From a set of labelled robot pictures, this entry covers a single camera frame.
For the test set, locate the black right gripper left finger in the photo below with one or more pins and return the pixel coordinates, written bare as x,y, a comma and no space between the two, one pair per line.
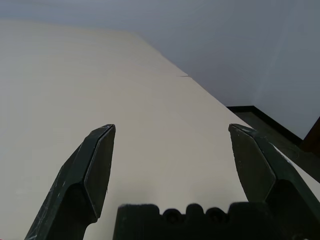
75,180

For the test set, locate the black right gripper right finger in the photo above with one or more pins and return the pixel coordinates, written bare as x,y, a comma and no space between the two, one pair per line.
260,170

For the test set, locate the dark brown wooden panel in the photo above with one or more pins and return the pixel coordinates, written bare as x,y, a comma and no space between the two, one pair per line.
313,137

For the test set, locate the black wall baseboard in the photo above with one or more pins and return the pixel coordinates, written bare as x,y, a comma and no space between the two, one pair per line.
270,117

